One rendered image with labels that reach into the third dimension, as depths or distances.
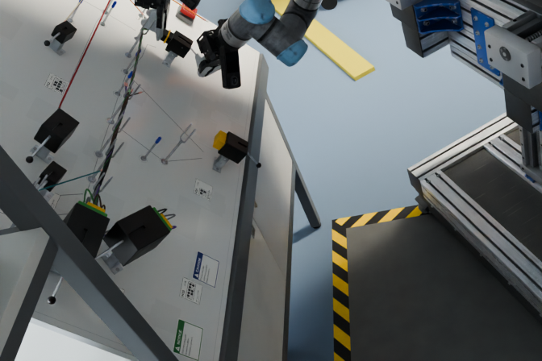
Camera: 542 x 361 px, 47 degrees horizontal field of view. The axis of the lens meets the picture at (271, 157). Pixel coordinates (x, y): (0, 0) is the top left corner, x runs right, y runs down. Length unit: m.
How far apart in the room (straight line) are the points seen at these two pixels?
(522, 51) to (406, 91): 1.83
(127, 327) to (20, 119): 0.61
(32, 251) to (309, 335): 1.65
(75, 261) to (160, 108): 0.83
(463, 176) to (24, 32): 1.56
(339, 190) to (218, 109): 1.11
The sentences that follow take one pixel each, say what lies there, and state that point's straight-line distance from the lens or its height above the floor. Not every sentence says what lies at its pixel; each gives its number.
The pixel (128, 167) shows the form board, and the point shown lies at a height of 1.11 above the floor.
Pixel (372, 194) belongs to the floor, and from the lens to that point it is 2.69.
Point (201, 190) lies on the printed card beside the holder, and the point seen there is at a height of 0.96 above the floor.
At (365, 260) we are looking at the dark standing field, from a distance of 2.47.
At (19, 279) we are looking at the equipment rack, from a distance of 0.79.
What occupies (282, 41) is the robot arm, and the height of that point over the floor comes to 1.17.
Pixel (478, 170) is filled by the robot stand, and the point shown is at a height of 0.21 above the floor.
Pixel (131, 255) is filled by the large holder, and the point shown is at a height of 1.16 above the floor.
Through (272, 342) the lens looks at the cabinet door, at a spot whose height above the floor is 0.49.
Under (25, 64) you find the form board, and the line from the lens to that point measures 1.55.
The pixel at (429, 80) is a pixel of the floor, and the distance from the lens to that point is 3.19.
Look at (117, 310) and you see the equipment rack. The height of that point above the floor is 1.26.
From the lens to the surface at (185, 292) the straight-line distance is 1.35.
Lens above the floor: 1.92
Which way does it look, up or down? 39 degrees down
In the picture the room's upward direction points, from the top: 24 degrees counter-clockwise
